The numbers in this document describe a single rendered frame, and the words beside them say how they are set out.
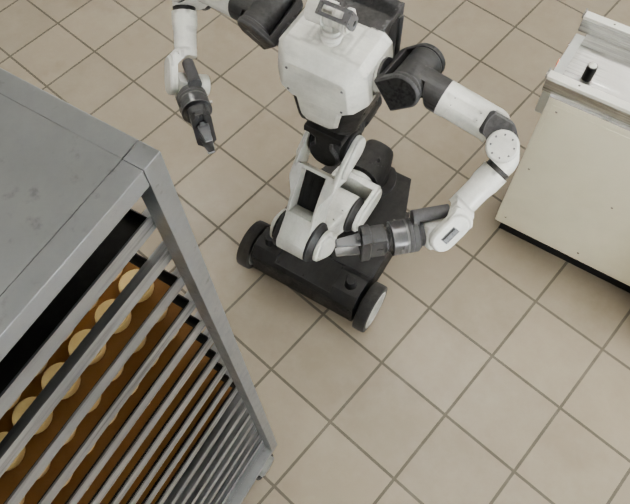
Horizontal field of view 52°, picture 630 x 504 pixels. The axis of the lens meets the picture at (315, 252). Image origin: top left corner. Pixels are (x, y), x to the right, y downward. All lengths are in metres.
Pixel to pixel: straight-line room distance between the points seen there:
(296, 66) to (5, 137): 1.01
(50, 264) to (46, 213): 0.06
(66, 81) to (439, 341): 2.17
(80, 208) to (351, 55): 1.06
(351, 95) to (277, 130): 1.40
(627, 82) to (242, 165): 1.58
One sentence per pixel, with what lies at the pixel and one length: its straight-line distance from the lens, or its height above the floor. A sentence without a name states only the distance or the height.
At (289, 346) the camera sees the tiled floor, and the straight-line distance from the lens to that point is 2.52.
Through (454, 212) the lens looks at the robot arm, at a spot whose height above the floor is 1.04.
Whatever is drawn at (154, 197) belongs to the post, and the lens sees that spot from 0.76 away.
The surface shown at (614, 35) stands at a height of 0.87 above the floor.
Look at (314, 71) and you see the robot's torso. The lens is 1.66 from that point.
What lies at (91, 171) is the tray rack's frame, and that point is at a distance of 0.73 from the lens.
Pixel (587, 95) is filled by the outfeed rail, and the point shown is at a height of 0.89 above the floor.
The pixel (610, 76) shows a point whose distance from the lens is 2.26.
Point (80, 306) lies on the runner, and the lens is 0.81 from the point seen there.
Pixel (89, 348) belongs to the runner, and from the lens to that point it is 0.88.
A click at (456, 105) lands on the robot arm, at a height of 1.18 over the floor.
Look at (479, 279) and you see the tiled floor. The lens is 2.69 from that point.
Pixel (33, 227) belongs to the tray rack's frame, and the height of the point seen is 1.82.
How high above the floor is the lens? 2.38
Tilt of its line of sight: 63 degrees down
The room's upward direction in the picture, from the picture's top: 3 degrees counter-clockwise
